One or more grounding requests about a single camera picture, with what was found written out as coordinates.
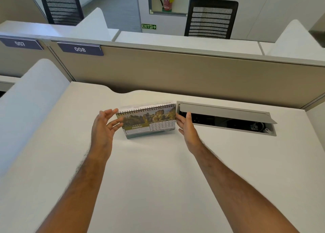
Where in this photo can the person's left hand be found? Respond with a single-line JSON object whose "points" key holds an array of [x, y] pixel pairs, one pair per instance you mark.
{"points": [[100, 136]]}

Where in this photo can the person's right hand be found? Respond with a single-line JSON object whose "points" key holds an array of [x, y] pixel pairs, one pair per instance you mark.
{"points": [[190, 135]]}

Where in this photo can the person's left thumb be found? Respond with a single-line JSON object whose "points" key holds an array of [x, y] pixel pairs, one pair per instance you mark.
{"points": [[110, 112]]}

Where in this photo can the person's right thumb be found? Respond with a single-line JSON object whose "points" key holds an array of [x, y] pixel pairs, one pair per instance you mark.
{"points": [[189, 117]]}

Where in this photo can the person's left middle finger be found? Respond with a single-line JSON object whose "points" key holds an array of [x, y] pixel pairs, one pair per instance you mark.
{"points": [[118, 127]]}

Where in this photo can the person's left forearm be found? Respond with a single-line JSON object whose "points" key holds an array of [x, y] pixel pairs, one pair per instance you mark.
{"points": [[76, 192]]}

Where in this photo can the person's right forearm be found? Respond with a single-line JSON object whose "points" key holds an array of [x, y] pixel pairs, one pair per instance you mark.
{"points": [[236, 189]]}

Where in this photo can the spiral-bound desk calendar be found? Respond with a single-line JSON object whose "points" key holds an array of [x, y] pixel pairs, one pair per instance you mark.
{"points": [[149, 121]]}

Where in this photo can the long beige desk partition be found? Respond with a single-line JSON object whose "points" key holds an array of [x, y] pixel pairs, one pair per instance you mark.
{"points": [[193, 73]]}

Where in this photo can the dark blue number plate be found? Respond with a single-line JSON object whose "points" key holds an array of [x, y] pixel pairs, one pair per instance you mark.
{"points": [[20, 43], [80, 49]]}

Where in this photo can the white side divider panel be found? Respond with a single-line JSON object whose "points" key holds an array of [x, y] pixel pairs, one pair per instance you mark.
{"points": [[92, 27], [294, 42], [28, 108]]}

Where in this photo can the green exit sign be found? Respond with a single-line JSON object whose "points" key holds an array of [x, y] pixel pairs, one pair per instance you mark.
{"points": [[148, 26]]}

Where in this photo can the black mesh office chair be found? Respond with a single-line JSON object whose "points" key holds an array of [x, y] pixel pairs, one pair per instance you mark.
{"points": [[62, 8], [210, 18]]}

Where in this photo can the short beige desk partition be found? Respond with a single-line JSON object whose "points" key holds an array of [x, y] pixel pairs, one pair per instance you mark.
{"points": [[20, 60]]}

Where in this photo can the grey-framed extinguisher wall niche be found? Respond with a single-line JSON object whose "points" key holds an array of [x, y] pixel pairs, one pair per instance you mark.
{"points": [[186, 2]]}

